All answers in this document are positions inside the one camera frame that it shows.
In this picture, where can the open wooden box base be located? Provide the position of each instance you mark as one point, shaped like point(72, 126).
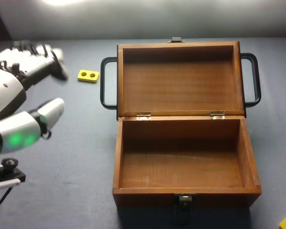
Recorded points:
point(181, 198)

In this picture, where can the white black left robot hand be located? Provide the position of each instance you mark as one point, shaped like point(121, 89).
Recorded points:
point(7, 86)

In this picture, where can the white black wrist camera bracket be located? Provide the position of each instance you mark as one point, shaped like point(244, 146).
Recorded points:
point(9, 175)

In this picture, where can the grey table cloth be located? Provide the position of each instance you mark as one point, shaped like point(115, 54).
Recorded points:
point(62, 195)

